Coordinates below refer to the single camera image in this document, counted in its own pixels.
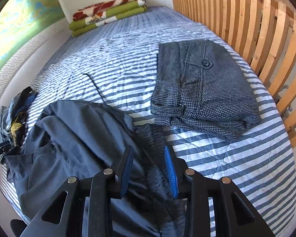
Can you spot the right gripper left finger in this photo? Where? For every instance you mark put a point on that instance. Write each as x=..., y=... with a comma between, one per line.
x=63, y=213

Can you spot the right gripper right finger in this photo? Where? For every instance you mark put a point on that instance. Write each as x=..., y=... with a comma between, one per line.
x=233, y=213

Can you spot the dark blue drawstring pants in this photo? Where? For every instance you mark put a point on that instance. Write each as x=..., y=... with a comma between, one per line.
x=80, y=138

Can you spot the black yellow patterned garment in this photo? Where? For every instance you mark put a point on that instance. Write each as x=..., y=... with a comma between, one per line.
x=19, y=115

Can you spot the light blue denim garment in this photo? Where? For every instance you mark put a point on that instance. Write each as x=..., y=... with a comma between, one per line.
x=7, y=115

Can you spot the blue white striped bed quilt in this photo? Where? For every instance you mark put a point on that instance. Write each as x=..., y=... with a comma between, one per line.
x=117, y=65

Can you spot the grey houndstooth folded pants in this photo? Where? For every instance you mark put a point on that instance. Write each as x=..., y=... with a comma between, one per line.
x=199, y=87

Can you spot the green folded blanket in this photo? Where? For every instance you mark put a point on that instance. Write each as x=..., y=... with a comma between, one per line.
x=103, y=18

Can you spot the red cream folded blanket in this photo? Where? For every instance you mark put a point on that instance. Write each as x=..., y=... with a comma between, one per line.
x=96, y=8

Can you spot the landscape wall scroll painting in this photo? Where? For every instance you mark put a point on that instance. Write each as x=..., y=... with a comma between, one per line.
x=25, y=25

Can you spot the wooden slatted bed rail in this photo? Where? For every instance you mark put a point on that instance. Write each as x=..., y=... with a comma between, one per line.
x=263, y=33

